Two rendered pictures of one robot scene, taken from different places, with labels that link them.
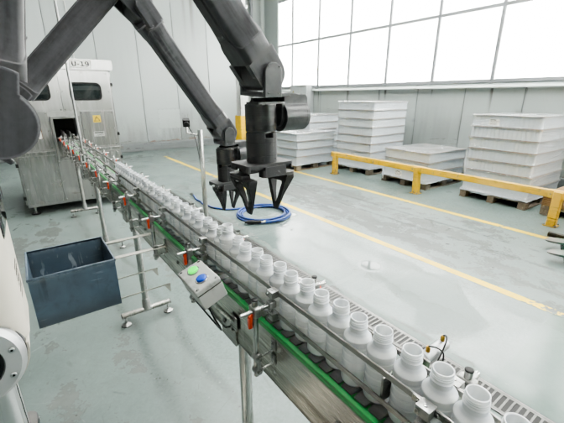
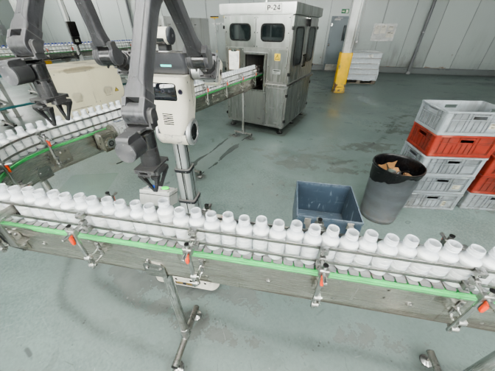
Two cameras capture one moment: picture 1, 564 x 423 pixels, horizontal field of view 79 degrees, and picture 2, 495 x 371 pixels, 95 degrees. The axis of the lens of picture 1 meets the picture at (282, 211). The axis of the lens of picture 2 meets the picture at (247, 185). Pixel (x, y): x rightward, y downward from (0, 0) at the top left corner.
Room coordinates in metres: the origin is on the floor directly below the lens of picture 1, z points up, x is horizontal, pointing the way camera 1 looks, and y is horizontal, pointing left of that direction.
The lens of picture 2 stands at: (1.76, -0.03, 1.70)
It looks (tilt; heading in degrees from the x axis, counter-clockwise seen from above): 35 degrees down; 136
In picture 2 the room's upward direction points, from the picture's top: 1 degrees clockwise
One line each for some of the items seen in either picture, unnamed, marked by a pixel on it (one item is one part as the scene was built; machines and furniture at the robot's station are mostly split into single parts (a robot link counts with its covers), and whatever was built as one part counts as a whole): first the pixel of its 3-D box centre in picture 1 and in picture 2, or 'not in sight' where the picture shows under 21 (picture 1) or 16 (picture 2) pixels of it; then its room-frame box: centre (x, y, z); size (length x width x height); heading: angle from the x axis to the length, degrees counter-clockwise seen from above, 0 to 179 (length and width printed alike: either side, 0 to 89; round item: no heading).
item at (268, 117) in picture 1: (263, 117); (36, 71); (0.65, 0.03, 1.57); 0.07 x 0.06 x 0.07; 128
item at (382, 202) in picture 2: not in sight; (387, 191); (1.39, 2.33, 0.32); 0.45 x 0.45 x 0.64
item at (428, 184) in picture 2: not in sight; (429, 175); (1.61, 2.98, 0.33); 0.61 x 0.41 x 0.22; 42
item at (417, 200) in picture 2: not in sight; (420, 191); (1.61, 2.98, 0.11); 0.61 x 0.41 x 0.22; 42
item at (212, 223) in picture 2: (208, 237); (212, 230); (1.25, 0.29, 1.08); 0.06 x 0.06 x 0.17
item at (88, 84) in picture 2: not in sight; (88, 101); (-3.22, 0.79, 0.59); 1.10 x 0.62 x 1.18; 108
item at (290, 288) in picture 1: (290, 300); (87, 210); (0.81, -0.02, 1.08); 0.06 x 0.06 x 0.17
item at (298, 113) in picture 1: (277, 98); (21, 62); (0.68, 0.01, 1.60); 0.12 x 0.09 x 0.12; 128
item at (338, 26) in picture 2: not in sight; (338, 45); (-4.12, 11.19, 1.05); 1.00 x 0.10 x 2.10; 36
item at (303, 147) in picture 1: (302, 148); not in sight; (8.45, -0.49, 0.42); 1.23 x 1.04 x 0.83; 128
